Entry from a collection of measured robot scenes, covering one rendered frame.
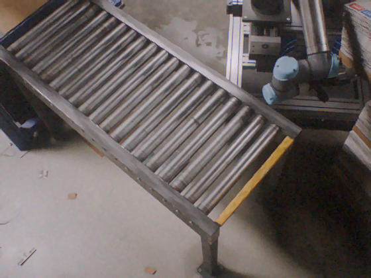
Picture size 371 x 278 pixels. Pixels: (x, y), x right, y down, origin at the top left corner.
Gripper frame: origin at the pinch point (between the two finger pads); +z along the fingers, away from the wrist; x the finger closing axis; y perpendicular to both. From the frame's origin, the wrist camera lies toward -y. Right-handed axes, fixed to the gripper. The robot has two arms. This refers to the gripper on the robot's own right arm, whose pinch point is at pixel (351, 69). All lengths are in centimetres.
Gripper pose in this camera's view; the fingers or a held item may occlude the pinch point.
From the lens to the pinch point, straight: 166.9
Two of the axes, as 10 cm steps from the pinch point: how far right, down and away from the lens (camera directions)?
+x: -3.2, -5.9, 7.4
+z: 9.3, -3.5, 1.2
